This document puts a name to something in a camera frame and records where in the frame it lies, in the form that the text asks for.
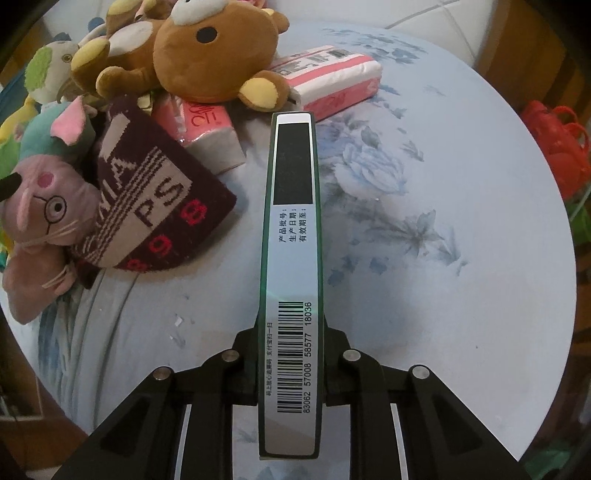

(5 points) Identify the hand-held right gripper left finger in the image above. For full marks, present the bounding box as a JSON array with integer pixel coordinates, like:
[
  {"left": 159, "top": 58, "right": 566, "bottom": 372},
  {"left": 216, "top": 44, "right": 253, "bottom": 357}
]
[{"left": 51, "top": 323, "right": 259, "bottom": 480}]

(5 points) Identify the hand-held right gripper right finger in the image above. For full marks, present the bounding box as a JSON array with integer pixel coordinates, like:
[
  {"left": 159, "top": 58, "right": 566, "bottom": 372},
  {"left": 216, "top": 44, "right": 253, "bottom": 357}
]
[{"left": 323, "top": 322, "right": 540, "bottom": 480}]

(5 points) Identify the slim green-edged white box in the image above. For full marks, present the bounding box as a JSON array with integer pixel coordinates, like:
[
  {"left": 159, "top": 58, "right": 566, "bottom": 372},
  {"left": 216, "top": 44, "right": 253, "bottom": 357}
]
[{"left": 257, "top": 111, "right": 327, "bottom": 462}]

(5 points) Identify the maroon knitted hat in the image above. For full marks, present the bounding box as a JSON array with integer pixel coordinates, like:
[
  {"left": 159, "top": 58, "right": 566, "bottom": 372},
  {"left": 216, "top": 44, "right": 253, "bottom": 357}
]
[{"left": 69, "top": 95, "right": 239, "bottom": 274}]

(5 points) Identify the pink mouse plush toy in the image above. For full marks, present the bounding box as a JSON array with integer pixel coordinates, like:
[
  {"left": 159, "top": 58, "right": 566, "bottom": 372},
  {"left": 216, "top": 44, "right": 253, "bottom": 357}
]
[{"left": 0, "top": 154, "right": 101, "bottom": 325}]

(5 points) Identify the pink striped tissue pack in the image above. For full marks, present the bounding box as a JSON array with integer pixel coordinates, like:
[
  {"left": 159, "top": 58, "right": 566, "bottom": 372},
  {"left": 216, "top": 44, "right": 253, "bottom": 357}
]
[{"left": 267, "top": 45, "right": 384, "bottom": 122}]

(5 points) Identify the teal plush toy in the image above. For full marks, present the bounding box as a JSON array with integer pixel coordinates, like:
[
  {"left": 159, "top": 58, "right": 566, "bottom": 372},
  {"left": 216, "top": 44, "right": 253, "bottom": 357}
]
[{"left": 18, "top": 95, "right": 99, "bottom": 161}]

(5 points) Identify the brown bear plush toy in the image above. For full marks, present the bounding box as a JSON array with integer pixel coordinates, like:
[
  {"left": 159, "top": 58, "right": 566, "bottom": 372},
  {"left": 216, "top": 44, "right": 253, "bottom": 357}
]
[{"left": 69, "top": 0, "right": 293, "bottom": 112}]

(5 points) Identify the yellow plush toy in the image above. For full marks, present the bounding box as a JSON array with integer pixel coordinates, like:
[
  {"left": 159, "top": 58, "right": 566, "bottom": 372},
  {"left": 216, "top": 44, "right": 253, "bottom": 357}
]
[{"left": 0, "top": 95, "right": 38, "bottom": 145}]

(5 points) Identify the white and green plush toy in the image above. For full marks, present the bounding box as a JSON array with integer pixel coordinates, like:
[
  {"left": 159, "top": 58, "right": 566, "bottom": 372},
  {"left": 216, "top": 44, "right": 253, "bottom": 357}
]
[{"left": 24, "top": 39, "right": 82, "bottom": 105}]

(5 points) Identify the wooden door frame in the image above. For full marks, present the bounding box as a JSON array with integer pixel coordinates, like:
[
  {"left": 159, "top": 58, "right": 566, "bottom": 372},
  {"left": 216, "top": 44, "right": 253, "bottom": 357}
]
[{"left": 475, "top": 0, "right": 589, "bottom": 108}]

